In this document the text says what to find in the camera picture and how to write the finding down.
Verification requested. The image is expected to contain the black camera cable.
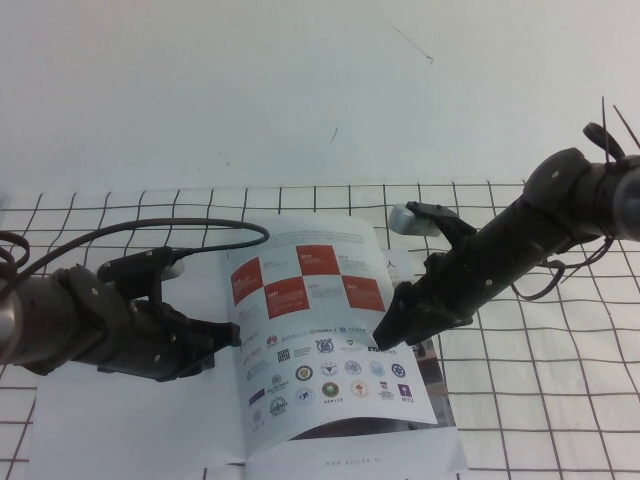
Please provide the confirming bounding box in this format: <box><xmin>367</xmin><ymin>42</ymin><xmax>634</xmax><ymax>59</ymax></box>
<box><xmin>509</xmin><ymin>238</ymin><xmax>614</xmax><ymax>303</ymax></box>
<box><xmin>0</xmin><ymin>217</ymin><xmax>273</xmax><ymax>289</ymax></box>

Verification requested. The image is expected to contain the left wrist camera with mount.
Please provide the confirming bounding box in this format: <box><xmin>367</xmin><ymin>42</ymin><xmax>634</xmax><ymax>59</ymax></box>
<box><xmin>96</xmin><ymin>246</ymin><xmax>187</xmax><ymax>306</ymax></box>

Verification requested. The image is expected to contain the black right camera cable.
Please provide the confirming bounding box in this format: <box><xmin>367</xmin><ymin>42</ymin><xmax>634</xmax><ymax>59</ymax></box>
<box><xmin>509</xmin><ymin>238</ymin><xmax>614</xmax><ymax>303</ymax></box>

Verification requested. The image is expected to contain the white product brochure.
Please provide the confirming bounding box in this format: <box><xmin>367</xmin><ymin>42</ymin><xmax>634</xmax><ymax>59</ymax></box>
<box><xmin>30</xmin><ymin>214</ymin><xmax>471</xmax><ymax>480</ymax></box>

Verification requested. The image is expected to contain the black left camera cable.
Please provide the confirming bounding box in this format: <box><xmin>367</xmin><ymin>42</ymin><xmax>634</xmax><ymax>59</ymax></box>
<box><xmin>0</xmin><ymin>217</ymin><xmax>273</xmax><ymax>289</ymax></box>

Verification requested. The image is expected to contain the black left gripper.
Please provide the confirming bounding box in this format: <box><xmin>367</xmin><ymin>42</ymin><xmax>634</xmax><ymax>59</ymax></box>
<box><xmin>123</xmin><ymin>298</ymin><xmax>243</xmax><ymax>385</ymax></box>

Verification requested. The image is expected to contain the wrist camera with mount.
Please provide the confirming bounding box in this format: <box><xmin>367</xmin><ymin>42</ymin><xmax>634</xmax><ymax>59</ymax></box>
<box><xmin>389</xmin><ymin>200</ymin><xmax>477</xmax><ymax>249</ymax></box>
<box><xmin>96</xmin><ymin>246</ymin><xmax>187</xmax><ymax>306</ymax></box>

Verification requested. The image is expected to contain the white black grid tablecloth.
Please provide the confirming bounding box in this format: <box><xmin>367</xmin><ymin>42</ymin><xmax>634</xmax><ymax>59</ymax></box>
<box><xmin>0</xmin><ymin>175</ymin><xmax>640</xmax><ymax>480</ymax></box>

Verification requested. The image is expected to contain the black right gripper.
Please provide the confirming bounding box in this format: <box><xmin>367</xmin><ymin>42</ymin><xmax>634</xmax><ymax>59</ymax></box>
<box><xmin>372</xmin><ymin>243</ymin><xmax>495</xmax><ymax>352</ymax></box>

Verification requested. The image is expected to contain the black cable tie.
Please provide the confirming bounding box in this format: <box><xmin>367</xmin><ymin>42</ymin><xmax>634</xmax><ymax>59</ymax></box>
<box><xmin>612</xmin><ymin>104</ymin><xmax>640</xmax><ymax>151</ymax></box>
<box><xmin>558</xmin><ymin>240</ymin><xmax>611</xmax><ymax>286</ymax></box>
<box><xmin>601</xmin><ymin>96</ymin><xmax>611</xmax><ymax>164</ymax></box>

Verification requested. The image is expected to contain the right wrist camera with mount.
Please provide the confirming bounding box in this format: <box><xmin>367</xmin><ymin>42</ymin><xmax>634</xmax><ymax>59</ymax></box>
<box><xmin>389</xmin><ymin>200</ymin><xmax>477</xmax><ymax>249</ymax></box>

